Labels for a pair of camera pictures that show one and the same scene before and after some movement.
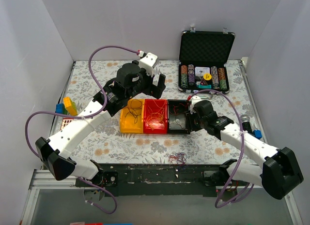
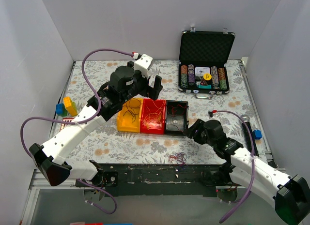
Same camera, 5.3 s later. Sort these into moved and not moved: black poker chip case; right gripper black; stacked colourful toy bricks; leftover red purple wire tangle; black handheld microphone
Moved: right gripper black
Not moved: stacked colourful toy bricks; leftover red purple wire tangle; black poker chip case; black handheld microphone
